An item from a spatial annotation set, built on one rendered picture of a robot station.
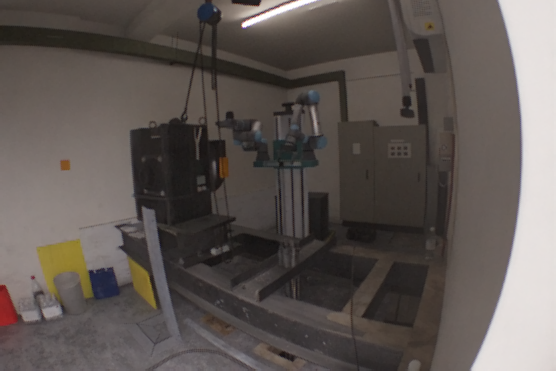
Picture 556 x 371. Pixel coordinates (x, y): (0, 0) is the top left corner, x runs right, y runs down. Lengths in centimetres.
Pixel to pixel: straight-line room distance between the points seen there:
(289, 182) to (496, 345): 262
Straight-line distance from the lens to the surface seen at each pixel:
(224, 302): 166
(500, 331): 32
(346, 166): 422
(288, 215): 286
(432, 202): 401
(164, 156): 179
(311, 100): 232
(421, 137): 392
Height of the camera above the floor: 142
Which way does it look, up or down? 4 degrees down
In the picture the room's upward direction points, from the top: 2 degrees counter-clockwise
